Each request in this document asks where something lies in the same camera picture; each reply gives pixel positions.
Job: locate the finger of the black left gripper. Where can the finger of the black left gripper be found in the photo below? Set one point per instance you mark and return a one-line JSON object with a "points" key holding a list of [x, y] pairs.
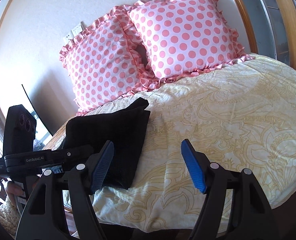
{"points": [[72, 156]]}

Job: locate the person's left hand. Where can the person's left hand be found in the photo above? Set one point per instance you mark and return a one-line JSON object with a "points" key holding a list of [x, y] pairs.
{"points": [[13, 190]]}

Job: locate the pink polka dot pillow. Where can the pink polka dot pillow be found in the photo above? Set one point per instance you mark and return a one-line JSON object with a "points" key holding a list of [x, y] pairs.
{"points": [[103, 61], [186, 37]]}

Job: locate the woven straw bed mat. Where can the woven straw bed mat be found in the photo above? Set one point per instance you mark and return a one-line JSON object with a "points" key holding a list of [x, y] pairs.
{"points": [[57, 139]]}

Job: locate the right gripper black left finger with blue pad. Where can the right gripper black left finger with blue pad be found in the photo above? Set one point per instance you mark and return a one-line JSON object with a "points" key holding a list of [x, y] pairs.
{"points": [[44, 217]]}

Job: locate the white wall socket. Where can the white wall socket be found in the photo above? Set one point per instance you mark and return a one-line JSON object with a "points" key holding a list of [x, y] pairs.
{"points": [[74, 31]]}

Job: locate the black framed mirror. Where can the black framed mirror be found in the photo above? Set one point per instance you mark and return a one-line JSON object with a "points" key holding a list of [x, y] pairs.
{"points": [[53, 103]]}

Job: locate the cream patterned bed quilt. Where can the cream patterned bed quilt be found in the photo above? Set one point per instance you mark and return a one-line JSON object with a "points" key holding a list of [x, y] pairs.
{"points": [[240, 116]]}

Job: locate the black pants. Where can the black pants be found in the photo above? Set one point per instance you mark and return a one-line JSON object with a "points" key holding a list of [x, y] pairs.
{"points": [[126, 128]]}

